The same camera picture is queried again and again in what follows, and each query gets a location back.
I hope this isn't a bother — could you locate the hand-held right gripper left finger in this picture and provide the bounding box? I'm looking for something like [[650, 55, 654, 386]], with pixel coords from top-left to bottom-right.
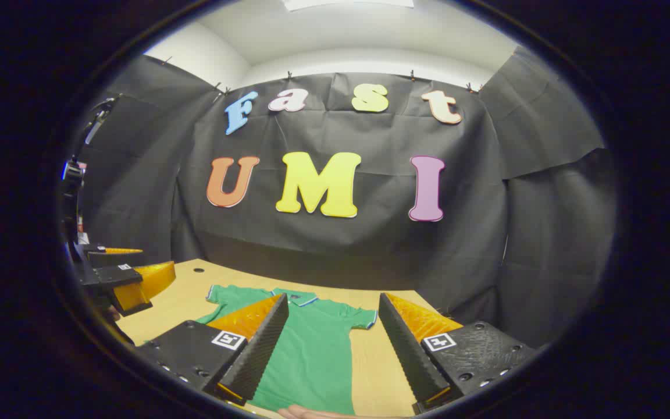
[[136, 293, 290, 407]]

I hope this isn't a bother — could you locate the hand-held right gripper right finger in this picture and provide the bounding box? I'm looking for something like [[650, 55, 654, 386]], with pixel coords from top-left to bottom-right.
[[378, 292, 539, 415]]

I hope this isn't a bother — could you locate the green T-shirt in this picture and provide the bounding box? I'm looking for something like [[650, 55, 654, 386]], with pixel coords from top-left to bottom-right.
[[195, 284, 378, 416]]

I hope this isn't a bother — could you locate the black backdrop cloth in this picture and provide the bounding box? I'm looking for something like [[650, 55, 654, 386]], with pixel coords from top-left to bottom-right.
[[76, 45, 618, 350]]

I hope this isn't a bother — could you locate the ceiling light panel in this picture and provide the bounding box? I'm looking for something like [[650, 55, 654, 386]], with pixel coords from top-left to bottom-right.
[[281, 0, 415, 12]]

